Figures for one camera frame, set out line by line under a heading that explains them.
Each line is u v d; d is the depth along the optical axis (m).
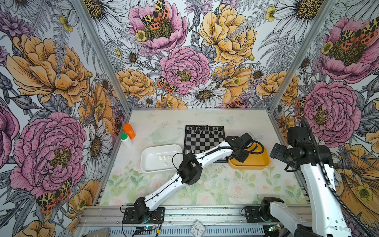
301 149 0.45
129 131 0.99
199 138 1.03
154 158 0.94
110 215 0.76
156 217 0.73
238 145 0.71
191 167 0.66
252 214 0.74
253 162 0.91
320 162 0.41
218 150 0.67
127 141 0.95
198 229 0.69
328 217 0.37
